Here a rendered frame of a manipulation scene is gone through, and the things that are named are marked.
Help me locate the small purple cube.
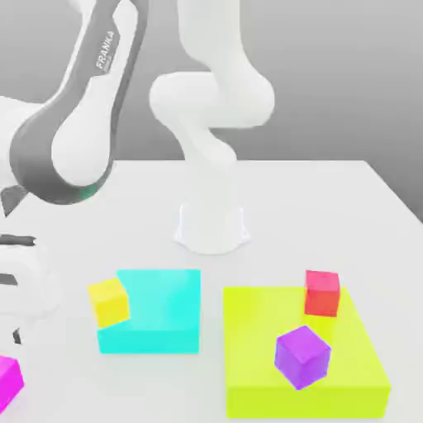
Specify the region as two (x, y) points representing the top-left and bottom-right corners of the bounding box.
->
(273, 325), (332, 392)

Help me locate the small red cube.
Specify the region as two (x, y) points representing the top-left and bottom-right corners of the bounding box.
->
(303, 269), (341, 319)

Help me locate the large cyan box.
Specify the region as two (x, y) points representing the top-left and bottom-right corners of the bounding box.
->
(97, 269), (202, 355)

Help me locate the small yellow cube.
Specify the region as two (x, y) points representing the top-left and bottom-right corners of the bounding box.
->
(87, 277), (131, 329)

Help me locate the small magenta cube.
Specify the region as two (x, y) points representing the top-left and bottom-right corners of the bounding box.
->
(0, 355), (26, 415)

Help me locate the large lime box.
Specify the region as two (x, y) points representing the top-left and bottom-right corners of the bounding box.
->
(222, 285), (392, 420)

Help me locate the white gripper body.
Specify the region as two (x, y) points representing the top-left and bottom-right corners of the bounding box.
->
(0, 315), (42, 352)

